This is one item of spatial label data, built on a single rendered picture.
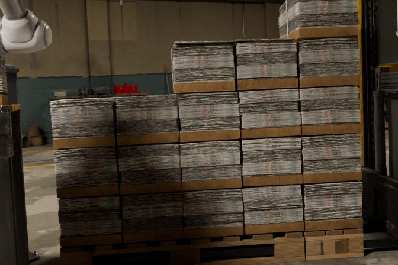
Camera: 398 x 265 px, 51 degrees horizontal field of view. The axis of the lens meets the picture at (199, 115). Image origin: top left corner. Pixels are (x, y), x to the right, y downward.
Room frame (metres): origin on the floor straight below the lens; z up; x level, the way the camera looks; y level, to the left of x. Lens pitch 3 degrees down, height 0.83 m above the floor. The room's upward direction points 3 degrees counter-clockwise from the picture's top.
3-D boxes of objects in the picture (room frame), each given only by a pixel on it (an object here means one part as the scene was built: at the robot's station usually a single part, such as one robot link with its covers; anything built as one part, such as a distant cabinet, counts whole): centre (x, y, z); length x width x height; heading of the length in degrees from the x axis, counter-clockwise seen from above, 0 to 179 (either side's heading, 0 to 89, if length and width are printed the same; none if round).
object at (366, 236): (2.03, -0.44, 0.05); 1.05 x 0.10 x 0.04; 93
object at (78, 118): (2.12, 0.11, 0.42); 1.17 x 0.39 x 0.83; 93
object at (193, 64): (2.13, -0.02, 0.95); 0.38 x 0.29 x 0.23; 4
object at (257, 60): (2.14, -0.32, 0.95); 0.38 x 0.29 x 0.23; 5
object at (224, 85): (2.13, -0.02, 0.86); 0.38 x 0.29 x 0.04; 4
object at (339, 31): (2.16, -0.62, 0.63); 0.38 x 0.29 x 0.97; 3
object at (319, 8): (2.16, -0.62, 0.65); 0.39 x 0.30 x 1.29; 3
